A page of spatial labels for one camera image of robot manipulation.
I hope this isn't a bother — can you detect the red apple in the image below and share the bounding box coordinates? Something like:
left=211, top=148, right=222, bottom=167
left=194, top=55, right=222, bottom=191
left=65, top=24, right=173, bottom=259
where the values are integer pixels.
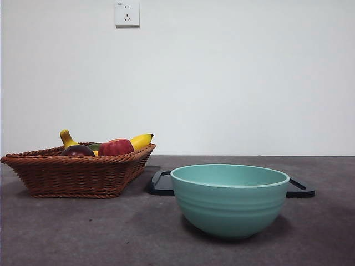
left=98, top=137, right=135, bottom=156

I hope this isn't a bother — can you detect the brown wicker basket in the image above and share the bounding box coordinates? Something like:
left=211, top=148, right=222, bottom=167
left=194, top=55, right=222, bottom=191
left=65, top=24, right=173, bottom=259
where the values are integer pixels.
left=0, top=142, right=156, bottom=199

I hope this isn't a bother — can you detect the dark purple plum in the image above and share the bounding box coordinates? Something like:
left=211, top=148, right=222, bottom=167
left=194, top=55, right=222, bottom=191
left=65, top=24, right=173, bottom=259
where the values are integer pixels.
left=60, top=144, right=96, bottom=157

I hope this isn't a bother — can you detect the teal ceramic bowl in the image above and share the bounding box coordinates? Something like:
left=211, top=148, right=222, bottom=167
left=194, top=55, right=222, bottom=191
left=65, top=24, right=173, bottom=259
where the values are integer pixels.
left=170, top=163, right=290, bottom=239

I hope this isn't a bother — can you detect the yellow banana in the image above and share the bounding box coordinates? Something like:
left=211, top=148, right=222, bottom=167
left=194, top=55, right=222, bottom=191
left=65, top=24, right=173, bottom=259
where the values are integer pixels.
left=59, top=129, right=155, bottom=156

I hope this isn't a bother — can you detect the black rectangular tray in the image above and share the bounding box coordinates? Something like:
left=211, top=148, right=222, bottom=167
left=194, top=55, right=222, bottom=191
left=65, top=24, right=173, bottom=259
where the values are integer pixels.
left=146, top=170, right=316, bottom=198

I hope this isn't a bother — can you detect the white wall socket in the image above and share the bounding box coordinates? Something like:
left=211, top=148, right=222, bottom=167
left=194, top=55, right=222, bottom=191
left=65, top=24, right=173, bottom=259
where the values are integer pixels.
left=115, top=1, right=140, bottom=28

